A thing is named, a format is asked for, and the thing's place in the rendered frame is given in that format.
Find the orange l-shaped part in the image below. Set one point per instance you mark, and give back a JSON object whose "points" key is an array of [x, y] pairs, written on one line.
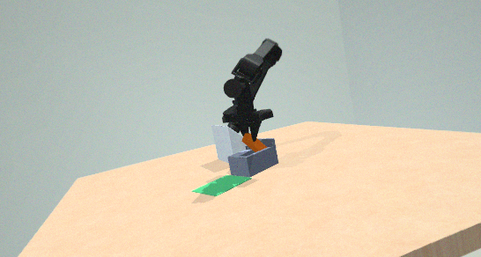
{"points": [[255, 146]]}

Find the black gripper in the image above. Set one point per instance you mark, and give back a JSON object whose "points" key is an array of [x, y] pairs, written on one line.
{"points": [[256, 117]]}

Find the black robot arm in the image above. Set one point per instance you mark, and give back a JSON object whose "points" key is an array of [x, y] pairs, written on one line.
{"points": [[252, 69]]}

